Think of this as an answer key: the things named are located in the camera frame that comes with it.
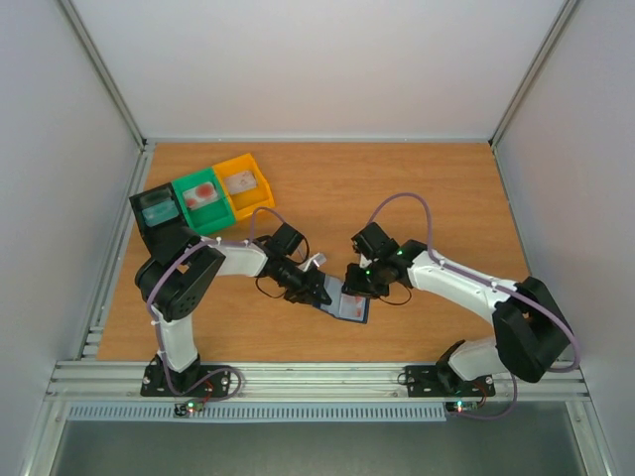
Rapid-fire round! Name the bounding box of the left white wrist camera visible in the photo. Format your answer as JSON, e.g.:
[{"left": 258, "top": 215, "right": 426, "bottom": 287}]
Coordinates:
[{"left": 299, "top": 253, "right": 326, "bottom": 272}]

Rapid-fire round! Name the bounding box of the teal card in black bin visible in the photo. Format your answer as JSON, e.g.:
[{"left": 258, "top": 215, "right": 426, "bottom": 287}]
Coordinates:
[{"left": 142, "top": 200, "right": 180, "bottom": 227}]

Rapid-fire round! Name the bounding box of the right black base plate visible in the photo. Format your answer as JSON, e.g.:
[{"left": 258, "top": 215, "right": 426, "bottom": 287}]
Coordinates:
[{"left": 398, "top": 365, "right": 496, "bottom": 398}]

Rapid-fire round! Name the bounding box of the aluminium front rail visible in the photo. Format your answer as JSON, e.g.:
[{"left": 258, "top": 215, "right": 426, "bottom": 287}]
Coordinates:
[{"left": 45, "top": 361, "right": 590, "bottom": 403}]

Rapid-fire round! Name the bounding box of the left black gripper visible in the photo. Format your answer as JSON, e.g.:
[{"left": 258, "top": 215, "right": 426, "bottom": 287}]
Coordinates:
[{"left": 276, "top": 257, "right": 332, "bottom": 306}]

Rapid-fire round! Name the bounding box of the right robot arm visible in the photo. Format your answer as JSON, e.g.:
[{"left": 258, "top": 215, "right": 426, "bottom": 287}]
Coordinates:
[{"left": 343, "top": 222, "right": 573, "bottom": 394}]

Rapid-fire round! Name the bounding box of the black plastic bin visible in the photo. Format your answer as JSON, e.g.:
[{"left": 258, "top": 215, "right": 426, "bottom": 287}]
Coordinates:
[{"left": 129, "top": 182, "right": 198, "bottom": 266}]

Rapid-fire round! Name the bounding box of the grey slotted cable duct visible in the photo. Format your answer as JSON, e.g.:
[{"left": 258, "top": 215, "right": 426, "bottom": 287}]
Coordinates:
[{"left": 67, "top": 402, "right": 446, "bottom": 423}]

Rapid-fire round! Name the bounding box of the red white card in bin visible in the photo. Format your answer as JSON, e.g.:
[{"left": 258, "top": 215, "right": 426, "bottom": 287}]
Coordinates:
[{"left": 183, "top": 180, "right": 219, "bottom": 210}]

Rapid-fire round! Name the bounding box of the card in yellow bin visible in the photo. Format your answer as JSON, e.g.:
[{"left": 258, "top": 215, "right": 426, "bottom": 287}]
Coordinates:
[{"left": 224, "top": 171, "right": 258, "bottom": 195}]

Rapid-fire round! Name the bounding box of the green plastic bin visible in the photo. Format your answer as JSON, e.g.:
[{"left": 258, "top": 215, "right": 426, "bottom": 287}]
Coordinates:
[{"left": 172, "top": 168, "right": 236, "bottom": 236}]

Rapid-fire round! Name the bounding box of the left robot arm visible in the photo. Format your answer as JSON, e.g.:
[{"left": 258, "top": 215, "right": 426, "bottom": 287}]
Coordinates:
[{"left": 135, "top": 222, "right": 332, "bottom": 395}]

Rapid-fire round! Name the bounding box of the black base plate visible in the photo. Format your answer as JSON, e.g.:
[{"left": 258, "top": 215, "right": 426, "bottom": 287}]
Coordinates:
[
  {"left": 140, "top": 355, "right": 232, "bottom": 399},
  {"left": 398, "top": 365, "right": 496, "bottom": 398}
]

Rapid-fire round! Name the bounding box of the blue card holder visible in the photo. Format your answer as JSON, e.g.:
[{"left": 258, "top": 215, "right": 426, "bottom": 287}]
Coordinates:
[{"left": 315, "top": 276, "right": 370, "bottom": 324}]

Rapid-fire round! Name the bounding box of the yellow plastic bin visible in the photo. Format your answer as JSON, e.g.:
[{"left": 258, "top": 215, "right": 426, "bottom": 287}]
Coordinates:
[{"left": 212, "top": 154, "right": 275, "bottom": 221}]

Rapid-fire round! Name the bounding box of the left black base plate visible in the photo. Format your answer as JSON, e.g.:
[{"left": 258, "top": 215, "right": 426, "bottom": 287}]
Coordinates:
[{"left": 140, "top": 355, "right": 232, "bottom": 399}]

